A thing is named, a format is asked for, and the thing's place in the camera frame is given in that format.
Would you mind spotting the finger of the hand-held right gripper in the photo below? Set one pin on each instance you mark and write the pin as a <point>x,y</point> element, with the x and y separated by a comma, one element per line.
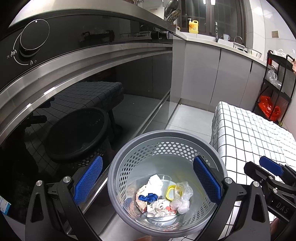
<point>270,165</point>
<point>254,171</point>

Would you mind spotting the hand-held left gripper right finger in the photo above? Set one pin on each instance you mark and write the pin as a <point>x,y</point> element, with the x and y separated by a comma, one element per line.
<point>207,180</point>

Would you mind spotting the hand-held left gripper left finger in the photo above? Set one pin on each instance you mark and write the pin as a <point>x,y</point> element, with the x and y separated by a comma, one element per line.
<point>89,178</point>

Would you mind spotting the clear plastic bag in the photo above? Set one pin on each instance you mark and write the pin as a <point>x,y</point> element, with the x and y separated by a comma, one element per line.
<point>182,197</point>
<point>272,78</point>

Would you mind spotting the yellow plastic lid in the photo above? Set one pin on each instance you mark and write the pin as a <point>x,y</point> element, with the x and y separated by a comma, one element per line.
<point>167,192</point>

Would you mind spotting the white tissue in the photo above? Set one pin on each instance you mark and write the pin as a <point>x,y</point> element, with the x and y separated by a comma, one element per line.
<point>155,182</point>

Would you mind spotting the clear plastic wrapper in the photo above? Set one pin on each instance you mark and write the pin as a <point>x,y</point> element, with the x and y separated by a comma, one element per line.
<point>161,207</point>

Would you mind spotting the grey perforated wastebasket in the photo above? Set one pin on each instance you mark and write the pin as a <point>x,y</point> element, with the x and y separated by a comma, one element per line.
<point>138,157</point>

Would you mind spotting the beige printed snack wrapper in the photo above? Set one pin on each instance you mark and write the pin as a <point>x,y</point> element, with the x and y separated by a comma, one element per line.
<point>141,205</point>

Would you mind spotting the blue balloon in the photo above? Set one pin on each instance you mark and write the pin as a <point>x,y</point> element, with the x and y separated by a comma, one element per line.
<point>148,197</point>

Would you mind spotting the person's right hand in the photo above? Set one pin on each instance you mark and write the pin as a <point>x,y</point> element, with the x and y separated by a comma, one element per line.
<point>275,228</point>

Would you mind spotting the black white checked tablecloth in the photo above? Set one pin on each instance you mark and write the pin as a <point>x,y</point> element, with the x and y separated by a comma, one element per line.
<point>249,134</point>

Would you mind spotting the red plastic bag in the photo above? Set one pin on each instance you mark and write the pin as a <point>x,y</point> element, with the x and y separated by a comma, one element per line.
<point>275,113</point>
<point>264,105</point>

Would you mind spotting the black shelf rack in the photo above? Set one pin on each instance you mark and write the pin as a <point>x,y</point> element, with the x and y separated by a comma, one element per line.
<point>285,95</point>

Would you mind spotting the clear plastic bag on rack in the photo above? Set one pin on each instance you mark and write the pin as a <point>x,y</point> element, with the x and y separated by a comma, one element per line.
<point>272,78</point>

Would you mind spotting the blue white sticker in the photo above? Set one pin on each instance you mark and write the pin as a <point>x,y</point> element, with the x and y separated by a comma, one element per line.
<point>4,206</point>

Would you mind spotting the black built-in stove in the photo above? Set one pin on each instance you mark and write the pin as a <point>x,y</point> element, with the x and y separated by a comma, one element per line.
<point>81,81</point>

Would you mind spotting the orange checked cloth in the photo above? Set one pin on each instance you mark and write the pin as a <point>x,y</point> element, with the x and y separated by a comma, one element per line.
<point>294,66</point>

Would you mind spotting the red cup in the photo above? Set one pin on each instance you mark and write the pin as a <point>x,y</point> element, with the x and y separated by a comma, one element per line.
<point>270,61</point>

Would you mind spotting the grey kitchen cabinet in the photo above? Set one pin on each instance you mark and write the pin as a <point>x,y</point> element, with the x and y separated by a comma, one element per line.
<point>208,74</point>

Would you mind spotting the metal colander bowl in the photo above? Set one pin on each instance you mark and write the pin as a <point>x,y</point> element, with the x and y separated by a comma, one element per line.
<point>254,53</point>

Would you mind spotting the white plastic bag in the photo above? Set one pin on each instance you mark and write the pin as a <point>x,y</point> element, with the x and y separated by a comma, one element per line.
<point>279,52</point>

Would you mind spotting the gooseneck faucet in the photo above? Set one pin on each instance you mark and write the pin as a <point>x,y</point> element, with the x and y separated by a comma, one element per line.
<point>234,40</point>

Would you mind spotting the white measuring cup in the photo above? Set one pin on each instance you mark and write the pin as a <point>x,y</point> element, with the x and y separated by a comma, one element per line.
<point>226,37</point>

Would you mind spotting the pull-out kitchen faucet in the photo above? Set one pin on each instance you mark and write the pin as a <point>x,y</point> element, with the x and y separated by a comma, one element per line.
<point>216,32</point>

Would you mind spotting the yellow detergent bottle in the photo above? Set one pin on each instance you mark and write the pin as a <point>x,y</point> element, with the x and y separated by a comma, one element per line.
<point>193,26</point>

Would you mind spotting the dark window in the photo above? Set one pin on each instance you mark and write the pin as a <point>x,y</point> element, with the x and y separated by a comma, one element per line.
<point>222,16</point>

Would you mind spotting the wall outlet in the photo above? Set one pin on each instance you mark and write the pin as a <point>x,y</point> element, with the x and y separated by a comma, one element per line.
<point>275,34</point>

